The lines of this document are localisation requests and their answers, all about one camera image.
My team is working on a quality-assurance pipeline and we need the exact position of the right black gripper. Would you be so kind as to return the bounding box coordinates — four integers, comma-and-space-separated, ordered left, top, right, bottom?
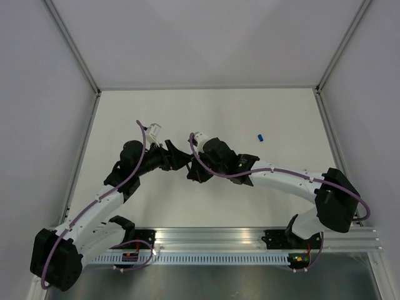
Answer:
189, 149, 227, 183

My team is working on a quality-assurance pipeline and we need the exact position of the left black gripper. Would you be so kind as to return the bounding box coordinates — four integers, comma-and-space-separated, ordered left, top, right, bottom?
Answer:
135, 140, 191, 178

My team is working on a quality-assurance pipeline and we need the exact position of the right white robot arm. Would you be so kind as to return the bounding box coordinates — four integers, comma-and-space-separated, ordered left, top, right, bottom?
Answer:
187, 132, 361, 248

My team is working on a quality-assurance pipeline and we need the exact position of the aluminium front rail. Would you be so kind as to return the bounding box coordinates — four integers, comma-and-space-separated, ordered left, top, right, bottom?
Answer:
45, 226, 383, 251

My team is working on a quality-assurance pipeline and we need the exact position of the aluminium frame post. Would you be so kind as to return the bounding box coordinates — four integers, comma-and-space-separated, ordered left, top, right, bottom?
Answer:
41, 0, 101, 96
314, 0, 374, 94

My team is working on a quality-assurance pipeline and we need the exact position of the right aluminium frame post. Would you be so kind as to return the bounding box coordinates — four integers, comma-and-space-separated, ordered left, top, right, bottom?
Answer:
314, 0, 374, 94

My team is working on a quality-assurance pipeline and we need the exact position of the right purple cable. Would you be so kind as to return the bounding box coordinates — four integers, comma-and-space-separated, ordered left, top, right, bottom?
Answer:
188, 132, 373, 228

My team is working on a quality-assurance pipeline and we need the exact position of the white slotted cable duct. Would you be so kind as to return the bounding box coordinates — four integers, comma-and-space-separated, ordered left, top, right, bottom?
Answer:
90, 251, 290, 266

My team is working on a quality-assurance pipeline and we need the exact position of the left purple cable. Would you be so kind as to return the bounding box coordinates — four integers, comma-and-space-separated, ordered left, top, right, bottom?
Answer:
40, 120, 148, 289

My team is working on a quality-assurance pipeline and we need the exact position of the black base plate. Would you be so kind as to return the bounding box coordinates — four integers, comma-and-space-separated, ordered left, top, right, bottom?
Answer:
261, 229, 322, 250
126, 229, 156, 252

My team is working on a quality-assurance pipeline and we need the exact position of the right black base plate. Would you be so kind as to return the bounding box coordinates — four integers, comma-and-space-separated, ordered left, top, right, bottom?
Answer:
261, 229, 322, 250

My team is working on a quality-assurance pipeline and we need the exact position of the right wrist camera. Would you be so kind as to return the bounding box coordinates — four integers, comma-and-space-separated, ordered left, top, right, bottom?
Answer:
192, 132, 209, 152

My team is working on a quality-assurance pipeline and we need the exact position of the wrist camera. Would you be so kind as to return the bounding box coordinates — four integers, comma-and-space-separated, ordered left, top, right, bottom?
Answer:
192, 132, 209, 152
145, 123, 161, 147

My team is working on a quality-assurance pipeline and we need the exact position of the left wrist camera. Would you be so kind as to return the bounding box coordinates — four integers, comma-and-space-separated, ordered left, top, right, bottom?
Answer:
145, 123, 161, 147

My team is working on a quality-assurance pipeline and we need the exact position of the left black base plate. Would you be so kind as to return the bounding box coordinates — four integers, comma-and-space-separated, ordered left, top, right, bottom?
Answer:
126, 229, 156, 252

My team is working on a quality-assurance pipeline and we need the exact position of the purple cable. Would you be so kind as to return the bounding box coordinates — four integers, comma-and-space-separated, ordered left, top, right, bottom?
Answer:
188, 132, 373, 228
40, 120, 148, 289

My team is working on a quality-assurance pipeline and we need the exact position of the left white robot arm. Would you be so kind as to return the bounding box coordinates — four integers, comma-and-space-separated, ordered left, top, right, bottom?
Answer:
30, 140, 191, 291

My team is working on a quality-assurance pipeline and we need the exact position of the left aluminium frame post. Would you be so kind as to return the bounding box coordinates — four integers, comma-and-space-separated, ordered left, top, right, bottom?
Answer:
41, 0, 101, 96

